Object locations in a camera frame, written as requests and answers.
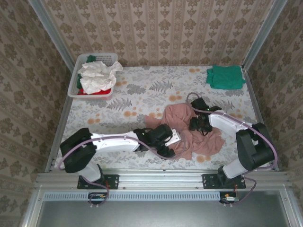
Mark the pink t-shirt with pixel print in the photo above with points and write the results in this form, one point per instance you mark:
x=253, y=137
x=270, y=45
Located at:
x=203, y=144

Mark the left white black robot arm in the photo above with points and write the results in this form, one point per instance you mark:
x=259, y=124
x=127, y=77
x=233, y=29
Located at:
x=111, y=142

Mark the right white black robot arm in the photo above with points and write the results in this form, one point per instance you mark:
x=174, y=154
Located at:
x=225, y=123

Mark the folded green t-shirt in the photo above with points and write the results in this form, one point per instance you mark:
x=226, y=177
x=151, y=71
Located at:
x=225, y=76

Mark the floral tablecloth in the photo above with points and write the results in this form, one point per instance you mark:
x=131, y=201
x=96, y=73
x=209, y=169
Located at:
x=142, y=82

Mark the red t-shirt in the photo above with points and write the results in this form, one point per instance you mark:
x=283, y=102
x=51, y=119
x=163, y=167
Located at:
x=105, y=91

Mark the grey metal panel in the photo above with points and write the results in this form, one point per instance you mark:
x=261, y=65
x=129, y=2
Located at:
x=161, y=215

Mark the crumpled white t-shirt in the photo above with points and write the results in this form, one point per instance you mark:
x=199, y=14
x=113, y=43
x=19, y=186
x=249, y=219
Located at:
x=97, y=80

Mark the small electronics board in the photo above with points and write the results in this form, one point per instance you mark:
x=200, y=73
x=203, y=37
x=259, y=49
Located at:
x=229, y=198
x=98, y=196

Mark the white plastic laundry basket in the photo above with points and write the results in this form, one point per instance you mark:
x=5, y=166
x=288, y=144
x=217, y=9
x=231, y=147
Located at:
x=106, y=58

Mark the crumpled green t-shirt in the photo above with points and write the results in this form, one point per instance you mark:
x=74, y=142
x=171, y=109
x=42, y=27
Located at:
x=90, y=58

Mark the aluminium cross rail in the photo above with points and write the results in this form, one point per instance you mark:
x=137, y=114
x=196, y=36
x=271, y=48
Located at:
x=161, y=179

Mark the aluminium side rail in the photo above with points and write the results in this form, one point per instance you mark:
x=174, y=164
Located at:
x=60, y=123
x=256, y=106

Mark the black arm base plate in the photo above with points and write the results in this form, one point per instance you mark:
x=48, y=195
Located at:
x=112, y=181
x=208, y=181

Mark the aluminium frame post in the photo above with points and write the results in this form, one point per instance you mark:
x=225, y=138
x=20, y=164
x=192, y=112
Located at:
x=262, y=35
x=54, y=33

